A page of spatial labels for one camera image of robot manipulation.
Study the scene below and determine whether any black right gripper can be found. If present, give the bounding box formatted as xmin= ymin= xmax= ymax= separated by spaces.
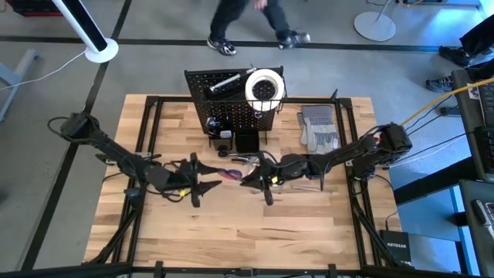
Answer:
xmin=239 ymin=151 xmax=294 ymax=206

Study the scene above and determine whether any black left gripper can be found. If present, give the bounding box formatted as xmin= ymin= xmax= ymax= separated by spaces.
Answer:
xmin=169 ymin=152 xmax=223 ymax=208

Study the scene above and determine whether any white tape roll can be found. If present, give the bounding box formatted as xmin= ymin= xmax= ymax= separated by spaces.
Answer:
xmin=245 ymin=68 xmax=286 ymax=113

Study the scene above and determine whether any black plastic bin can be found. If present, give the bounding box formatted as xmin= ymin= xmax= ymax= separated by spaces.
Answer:
xmin=235 ymin=129 xmax=260 ymax=154
xmin=208 ymin=117 xmax=235 ymax=151

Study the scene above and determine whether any black metal pegboard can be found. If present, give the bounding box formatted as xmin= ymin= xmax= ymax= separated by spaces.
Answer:
xmin=183 ymin=66 xmax=287 ymax=136

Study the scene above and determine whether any grey striped work glove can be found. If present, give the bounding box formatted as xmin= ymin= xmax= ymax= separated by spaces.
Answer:
xmin=296 ymin=104 xmax=341 ymax=154

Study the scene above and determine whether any black Netgear router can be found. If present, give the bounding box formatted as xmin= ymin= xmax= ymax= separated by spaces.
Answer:
xmin=378 ymin=229 xmax=412 ymax=266

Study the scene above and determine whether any person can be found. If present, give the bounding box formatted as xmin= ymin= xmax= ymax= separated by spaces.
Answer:
xmin=425 ymin=14 xmax=494 ymax=93
xmin=206 ymin=0 xmax=312 ymax=57

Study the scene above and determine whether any black desk beam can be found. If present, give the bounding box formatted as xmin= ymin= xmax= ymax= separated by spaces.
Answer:
xmin=393 ymin=156 xmax=479 ymax=205

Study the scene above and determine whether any white round stand base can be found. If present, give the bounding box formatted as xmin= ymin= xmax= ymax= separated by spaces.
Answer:
xmin=353 ymin=0 xmax=398 ymax=42

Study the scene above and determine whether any white floor lamp base left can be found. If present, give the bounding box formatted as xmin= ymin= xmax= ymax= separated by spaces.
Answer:
xmin=51 ymin=0 xmax=120 ymax=64

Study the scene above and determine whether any grey desk leg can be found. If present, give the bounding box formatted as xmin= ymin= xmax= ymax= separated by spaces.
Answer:
xmin=0 ymin=49 xmax=40 ymax=124

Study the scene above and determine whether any blue desk leg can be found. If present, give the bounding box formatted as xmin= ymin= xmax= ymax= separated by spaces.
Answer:
xmin=449 ymin=185 xmax=479 ymax=277

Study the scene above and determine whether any black desk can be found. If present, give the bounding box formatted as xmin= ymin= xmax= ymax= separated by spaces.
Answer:
xmin=451 ymin=69 xmax=494 ymax=182

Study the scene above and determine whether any silver handheld phone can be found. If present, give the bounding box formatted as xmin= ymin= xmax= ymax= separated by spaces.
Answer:
xmin=470 ymin=198 xmax=494 ymax=240

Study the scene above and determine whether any grey desk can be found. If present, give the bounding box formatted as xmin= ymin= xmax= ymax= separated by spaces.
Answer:
xmin=458 ymin=179 xmax=494 ymax=278

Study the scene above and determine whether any black crate red trim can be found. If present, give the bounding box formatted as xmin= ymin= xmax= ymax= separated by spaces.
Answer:
xmin=5 ymin=0 xmax=65 ymax=18

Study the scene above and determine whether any black laptop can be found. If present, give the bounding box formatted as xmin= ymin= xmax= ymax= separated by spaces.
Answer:
xmin=477 ymin=83 xmax=494 ymax=128

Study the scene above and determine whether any black bag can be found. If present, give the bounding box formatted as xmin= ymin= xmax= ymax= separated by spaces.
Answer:
xmin=465 ymin=57 xmax=494 ymax=82

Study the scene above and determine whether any black handle ratchet wrench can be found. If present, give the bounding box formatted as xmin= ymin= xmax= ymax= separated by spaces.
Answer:
xmin=218 ymin=149 xmax=260 ymax=164

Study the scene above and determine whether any black wire basket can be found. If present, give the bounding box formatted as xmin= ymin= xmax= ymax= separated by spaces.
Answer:
xmin=200 ymin=75 xmax=289 ymax=115

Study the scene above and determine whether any white floor cable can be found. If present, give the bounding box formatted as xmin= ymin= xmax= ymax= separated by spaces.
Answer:
xmin=0 ymin=49 xmax=88 ymax=92

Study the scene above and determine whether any yellow cable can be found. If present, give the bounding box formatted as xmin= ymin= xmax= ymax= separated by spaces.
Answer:
xmin=401 ymin=76 xmax=494 ymax=125

